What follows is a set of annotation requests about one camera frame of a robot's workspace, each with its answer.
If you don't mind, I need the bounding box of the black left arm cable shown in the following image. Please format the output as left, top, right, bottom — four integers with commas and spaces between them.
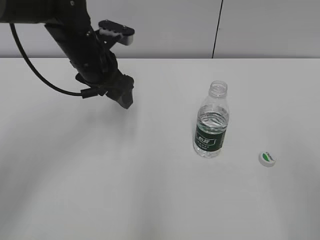
9, 22, 106, 100

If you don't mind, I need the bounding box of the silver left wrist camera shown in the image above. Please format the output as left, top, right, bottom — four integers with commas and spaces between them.
98, 20, 135, 46

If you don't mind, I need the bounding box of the white green bottle cap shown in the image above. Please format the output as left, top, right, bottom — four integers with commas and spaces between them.
258, 151, 276, 168

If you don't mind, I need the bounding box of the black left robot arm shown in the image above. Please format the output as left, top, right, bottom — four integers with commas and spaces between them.
0, 0, 135, 109

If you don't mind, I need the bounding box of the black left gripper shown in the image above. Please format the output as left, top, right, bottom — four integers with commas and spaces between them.
75, 51, 134, 109

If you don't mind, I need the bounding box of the clear water bottle green label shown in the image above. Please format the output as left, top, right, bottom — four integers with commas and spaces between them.
193, 80, 230, 158

